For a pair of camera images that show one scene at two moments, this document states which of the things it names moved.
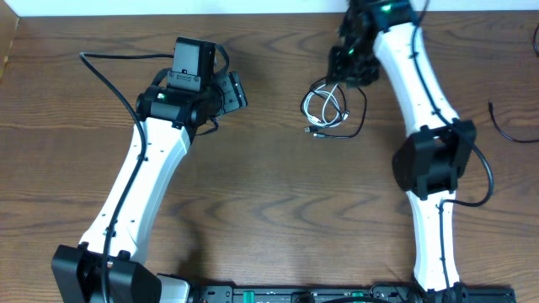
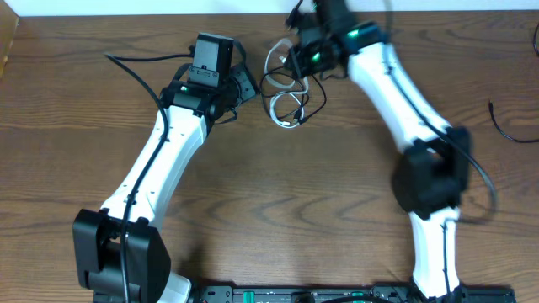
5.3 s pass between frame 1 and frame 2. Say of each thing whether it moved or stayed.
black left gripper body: moved
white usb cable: moved
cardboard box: stayed
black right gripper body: moved
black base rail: stayed
